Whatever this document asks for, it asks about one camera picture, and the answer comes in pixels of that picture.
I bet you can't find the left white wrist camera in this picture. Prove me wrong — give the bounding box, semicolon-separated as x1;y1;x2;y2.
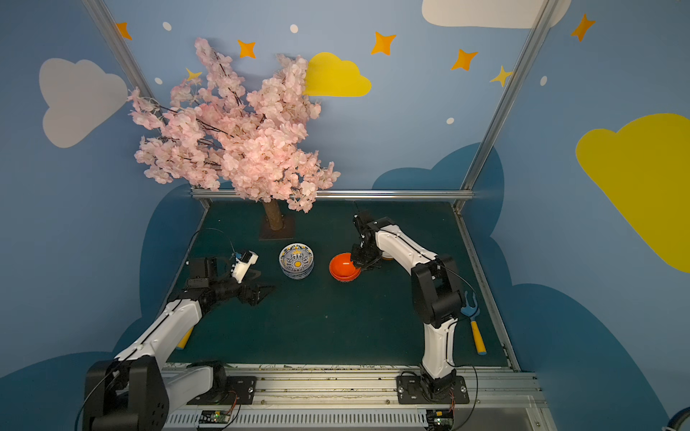
232;251;258;283

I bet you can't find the orange plastic bowl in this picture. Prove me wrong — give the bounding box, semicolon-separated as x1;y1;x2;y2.
329;252;362;283

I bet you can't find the blue yellow garden fork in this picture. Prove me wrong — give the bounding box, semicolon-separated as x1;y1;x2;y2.
461;290;487;356
176;329;193;350

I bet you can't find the left blue yellow garden fork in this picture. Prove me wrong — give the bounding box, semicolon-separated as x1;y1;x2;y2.
176;329;193;350

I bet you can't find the dark blue patterned bowl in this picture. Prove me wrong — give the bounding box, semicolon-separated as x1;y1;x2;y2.
284;273;310;280

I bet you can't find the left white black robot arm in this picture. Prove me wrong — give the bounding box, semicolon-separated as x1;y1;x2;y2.
74;251;275;430

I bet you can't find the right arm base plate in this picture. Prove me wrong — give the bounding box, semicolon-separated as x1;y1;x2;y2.
395;372;470;405

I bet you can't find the left green circuit board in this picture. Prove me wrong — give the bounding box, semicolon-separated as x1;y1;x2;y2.
198;411;233;427

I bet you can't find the right blue yellow garden fork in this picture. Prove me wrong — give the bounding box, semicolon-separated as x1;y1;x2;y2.
461;290;487;356

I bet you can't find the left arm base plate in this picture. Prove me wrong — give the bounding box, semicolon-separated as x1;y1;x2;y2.
187;375;257;406

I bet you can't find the yellow blue patterned bowl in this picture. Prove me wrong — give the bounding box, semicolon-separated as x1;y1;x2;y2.
279;242;314;268

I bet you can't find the aluminium front rail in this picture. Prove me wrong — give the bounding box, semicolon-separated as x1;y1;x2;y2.
160;364;556;430

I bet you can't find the pink cherry blossom tree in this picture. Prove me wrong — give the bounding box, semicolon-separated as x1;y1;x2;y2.
128;38;341;230

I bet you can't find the blue white floral bowl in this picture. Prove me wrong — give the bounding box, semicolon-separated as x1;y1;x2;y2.
281;265;314;274

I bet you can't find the right circuit board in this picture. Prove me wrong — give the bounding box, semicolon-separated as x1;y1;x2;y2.
425;409;455;431

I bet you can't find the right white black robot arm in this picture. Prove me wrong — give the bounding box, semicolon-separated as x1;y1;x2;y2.
351;212;466;402

